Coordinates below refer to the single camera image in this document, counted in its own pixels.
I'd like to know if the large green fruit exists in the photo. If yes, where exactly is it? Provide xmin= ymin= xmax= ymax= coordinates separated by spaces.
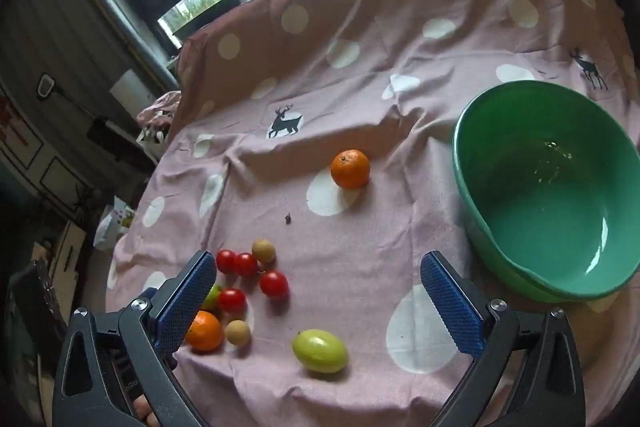
xmin=292 ymin=329 xmax=349 ymax=375

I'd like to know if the small green fruit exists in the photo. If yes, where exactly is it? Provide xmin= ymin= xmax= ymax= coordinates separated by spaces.
xmin=202 ymin=284 xmax=222 ymax=312

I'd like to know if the person's left hand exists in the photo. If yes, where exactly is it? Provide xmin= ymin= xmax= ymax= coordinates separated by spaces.
xmin=132 ymin=399 xmax=161 ymax=427

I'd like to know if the orange mandarin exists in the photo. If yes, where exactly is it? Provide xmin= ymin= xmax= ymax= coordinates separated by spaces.
xmin=330 ymin=149 xmax=371 ymax=190
xmin=185 ymin=310 xmax=224 ymax=354

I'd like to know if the red cherry tomato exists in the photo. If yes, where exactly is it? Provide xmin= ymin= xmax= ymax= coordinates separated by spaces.
xmin=234 ymin=252 xmax=259 ymax=278
xmin=217 ymin=288 xmax=247 ymax=314
xmin=215 ymin=249 xmax=237 ymax=274
xmin=259 ymin=270 xmax=290 ymax=302

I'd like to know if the black and white patterned cloth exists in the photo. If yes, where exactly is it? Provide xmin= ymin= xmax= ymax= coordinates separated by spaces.
xmin=137 ymin=124 xmax=168 ymax=158

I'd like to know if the tan longan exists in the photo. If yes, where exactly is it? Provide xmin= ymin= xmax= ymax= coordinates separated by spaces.
xmin=251 ymin=239 xmax=277 ymax=264
xmin=224 ymin=320 xmax=252 ymax=347

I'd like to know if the white printed paper bag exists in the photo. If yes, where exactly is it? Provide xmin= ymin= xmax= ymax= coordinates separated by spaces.
xmin=95 ymin=197 xmax=133 ymax=250

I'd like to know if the pink polka dot cloth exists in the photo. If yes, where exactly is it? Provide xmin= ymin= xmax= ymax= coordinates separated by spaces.
xmin=107 ymin=0 xmax=640 ymax=427

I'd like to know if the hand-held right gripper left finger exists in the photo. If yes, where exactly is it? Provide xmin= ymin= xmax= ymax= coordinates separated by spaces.
xmin=52 ymin=250 xmax=218 ymax=427

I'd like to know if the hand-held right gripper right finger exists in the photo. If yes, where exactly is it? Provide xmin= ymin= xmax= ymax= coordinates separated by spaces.
xmin=420 ymin=250 xmax=586 ymax=427

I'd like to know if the green plastic bowl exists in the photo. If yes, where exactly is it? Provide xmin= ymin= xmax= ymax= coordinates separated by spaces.
xmin=452 ymin=80 xmax=640 ymax=304

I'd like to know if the pink crumpled cloth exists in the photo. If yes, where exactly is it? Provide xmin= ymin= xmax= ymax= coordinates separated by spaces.
xmin=137 ymin=91 xmax=182 ymax=128

